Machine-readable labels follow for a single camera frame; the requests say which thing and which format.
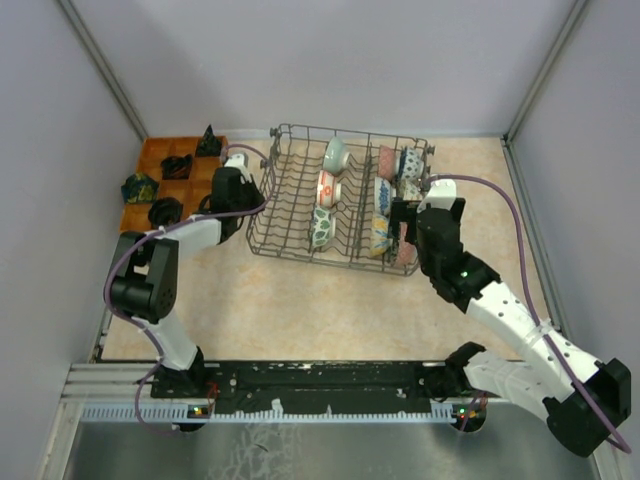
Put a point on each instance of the pale green grid bowl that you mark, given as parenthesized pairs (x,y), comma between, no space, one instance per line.
(336,156)

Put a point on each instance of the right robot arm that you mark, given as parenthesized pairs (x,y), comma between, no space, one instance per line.
(581,399)

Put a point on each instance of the cream leaf patterned bowl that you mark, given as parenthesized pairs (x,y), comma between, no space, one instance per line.
(408,190)

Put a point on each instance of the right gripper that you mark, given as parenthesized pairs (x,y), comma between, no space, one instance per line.
(405,211)

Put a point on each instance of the wooden compartment tray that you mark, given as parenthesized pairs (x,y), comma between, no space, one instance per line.
(189,192)

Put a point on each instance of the dark speckled bowl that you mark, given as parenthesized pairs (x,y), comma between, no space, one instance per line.
(404,253)

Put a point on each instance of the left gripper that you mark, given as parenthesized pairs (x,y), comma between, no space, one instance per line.
(251,187)

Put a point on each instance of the blue lattice patterned bowl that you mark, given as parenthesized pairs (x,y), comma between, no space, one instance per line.
(410,164)

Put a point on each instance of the aluminium frame rail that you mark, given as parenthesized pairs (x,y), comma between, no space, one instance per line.
(103,379)

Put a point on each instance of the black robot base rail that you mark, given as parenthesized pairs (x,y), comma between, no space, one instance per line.
(298,392)

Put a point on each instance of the blue white floral bowl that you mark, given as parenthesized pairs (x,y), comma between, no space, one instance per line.
(384,194)

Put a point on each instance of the pink patterned bowl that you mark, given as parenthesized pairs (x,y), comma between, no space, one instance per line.
(386,163)

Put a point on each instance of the green leaf patterned bowl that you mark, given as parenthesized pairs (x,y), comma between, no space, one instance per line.
(323,227)

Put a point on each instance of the orange white patterned bowl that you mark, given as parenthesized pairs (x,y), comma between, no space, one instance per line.
(328,190)

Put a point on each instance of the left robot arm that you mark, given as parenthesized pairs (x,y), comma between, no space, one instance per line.
(142,284)

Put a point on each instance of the yellow blue patterned bowl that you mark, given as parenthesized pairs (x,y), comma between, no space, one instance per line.
(379,237)

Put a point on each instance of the grey wire dish rack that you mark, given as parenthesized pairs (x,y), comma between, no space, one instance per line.
(283,230)

